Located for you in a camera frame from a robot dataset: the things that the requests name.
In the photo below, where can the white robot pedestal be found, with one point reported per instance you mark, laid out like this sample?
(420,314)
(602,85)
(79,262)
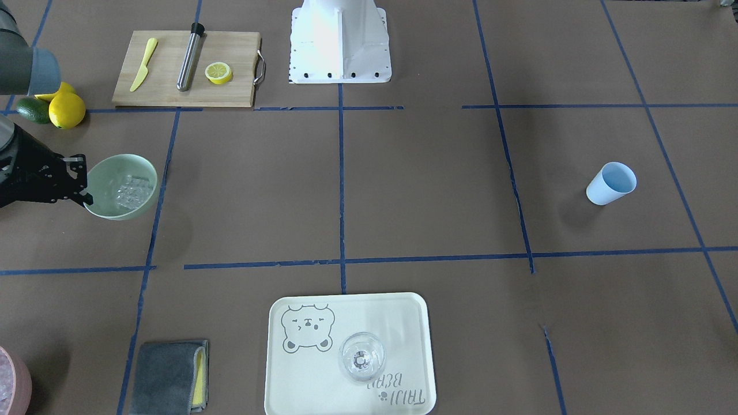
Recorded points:
(339,42)

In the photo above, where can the clear wine glass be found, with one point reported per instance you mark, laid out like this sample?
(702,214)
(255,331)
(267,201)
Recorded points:
(363,357)

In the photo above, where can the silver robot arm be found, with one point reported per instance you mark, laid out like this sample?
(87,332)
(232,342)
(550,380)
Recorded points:
(24,68)

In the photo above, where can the yellow lemon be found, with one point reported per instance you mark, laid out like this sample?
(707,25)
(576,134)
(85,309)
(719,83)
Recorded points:
(66,110)
(63,89)

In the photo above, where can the green lime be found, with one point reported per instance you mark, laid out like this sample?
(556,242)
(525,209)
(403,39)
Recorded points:
(34,110)

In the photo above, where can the pink bowl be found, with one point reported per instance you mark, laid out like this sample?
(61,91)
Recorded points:
(22,390)

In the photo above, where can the lemon slice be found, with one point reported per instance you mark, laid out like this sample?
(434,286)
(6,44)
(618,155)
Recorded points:
(219,73)

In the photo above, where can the silver metal cylinder tool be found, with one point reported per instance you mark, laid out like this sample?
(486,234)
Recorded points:
(186,73)

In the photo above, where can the clear ice cubes pile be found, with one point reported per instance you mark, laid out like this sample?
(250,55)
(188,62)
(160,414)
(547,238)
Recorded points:
(7,382)

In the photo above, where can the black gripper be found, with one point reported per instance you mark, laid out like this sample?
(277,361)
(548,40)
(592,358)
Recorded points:
(30,173)

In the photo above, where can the light blue cup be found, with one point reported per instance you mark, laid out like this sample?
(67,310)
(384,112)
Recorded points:
(612,182)

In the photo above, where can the ice cubes in green bowl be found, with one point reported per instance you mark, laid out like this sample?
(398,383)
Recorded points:
(133,192)

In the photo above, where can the mint green bowl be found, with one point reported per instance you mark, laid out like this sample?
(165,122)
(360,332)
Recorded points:
(105,178)

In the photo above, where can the cream bear tray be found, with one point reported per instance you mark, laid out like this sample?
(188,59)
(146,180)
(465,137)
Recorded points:
(303,371)

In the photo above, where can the dark grey folded cloth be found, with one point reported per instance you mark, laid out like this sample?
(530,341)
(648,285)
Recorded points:
(171,377)

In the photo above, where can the yellow plastic knife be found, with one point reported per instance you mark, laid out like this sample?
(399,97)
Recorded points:
(143,69)

